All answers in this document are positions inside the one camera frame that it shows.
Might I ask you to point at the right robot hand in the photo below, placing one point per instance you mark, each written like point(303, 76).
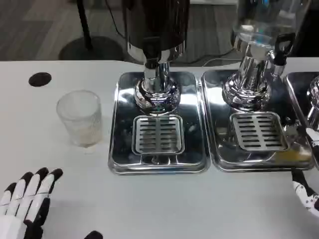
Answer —
point(302, 191)

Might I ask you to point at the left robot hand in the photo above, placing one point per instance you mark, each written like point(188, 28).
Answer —
point(27, 189)

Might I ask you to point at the clear ribbed glass cup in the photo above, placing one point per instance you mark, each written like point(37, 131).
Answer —
point(81, 119)

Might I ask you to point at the black tap of dark dispenser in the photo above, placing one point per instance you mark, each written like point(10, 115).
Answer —
point(152, 47)

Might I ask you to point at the slotted steel drip grid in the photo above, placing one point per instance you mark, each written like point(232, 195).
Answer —
point(157, 147)
point(254, 129)

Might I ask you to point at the steel drip tray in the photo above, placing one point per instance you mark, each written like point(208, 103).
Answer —
point(197, 139)
point(224, 149)
point(299, 94)

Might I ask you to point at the chrome dispenser base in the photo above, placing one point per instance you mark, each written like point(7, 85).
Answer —
point(314, 99)

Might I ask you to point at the black round table grommet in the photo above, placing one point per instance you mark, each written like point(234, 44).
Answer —
point(40, 79)

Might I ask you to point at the clear tank drink dispenser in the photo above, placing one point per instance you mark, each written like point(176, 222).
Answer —
point(249, 74)

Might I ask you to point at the black tap of clear dispenser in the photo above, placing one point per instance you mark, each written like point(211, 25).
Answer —
point(282, 47)

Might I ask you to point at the dark tank drink dispenser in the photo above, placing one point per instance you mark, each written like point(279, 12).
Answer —
point(157, 22)

